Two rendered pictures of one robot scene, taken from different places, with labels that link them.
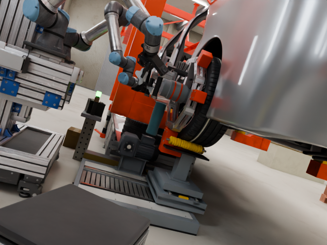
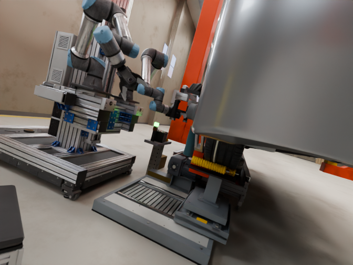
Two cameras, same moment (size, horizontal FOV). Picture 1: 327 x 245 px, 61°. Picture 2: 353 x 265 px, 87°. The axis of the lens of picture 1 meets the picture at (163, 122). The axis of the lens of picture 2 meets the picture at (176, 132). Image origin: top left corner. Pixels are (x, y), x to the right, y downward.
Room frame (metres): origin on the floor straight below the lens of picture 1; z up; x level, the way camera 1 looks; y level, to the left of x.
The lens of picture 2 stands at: (0.70, -0.62, 0.79)
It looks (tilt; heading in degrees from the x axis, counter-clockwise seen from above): 5 degrees down; 30
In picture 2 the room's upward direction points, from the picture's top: 15 degrees clockwise
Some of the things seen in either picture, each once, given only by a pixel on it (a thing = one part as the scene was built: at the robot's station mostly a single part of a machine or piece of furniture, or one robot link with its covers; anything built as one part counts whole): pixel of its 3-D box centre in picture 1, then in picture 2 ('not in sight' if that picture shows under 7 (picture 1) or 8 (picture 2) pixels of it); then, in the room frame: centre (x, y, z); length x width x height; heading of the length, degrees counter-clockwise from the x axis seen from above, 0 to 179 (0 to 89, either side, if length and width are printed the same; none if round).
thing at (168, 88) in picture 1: (174, 91); (201, 113); (2.04, -0.01, 0.85); 0.21 x 0.14 x 0.14; 103
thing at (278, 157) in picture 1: (294, 162); not in sight; (8.20, -4.07, 0.34); 2.02 x 0.67 x 0.69; 106
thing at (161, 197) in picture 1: (173, 190); (205, 211); (2.09, -0.24, 0.13); 0.50 x 0.36 x 0.10; 13
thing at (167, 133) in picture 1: (172, 142); (201, 162); (2.06, -0.11, 0.48); 0.16 x 0.12 x 0.17; 103
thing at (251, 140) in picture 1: (247, 134); (341, 166); (4.89, -1.49, 0.69); 0.52 x 0.17 x 0.35; 103
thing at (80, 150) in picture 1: (85, 137); (155, 159); (2.51, 0.64, 0.21); 0.10 x 0.10 x 0.42; 13
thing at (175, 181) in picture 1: (181, 166); (212, 188); (2.09, -0.24, 0.32); 0.40 x 0.30 x 0.28; 13
